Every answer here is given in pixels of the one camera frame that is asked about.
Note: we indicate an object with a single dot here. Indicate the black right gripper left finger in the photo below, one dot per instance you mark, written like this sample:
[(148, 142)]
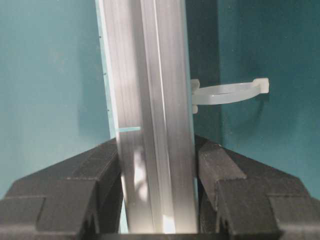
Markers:
[(75, 199)]

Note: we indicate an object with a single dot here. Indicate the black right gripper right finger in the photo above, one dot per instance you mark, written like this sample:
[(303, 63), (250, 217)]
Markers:
[(243, 199)]

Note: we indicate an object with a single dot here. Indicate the large silver metal rail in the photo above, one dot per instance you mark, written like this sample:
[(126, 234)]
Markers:
[(145, 44)]

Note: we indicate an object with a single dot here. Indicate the green cutting mat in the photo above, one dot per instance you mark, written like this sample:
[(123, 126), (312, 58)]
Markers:
[(52, 96)]

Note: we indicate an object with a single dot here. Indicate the white zip tie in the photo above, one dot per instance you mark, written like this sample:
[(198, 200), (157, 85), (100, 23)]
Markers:
[(226, 93)]

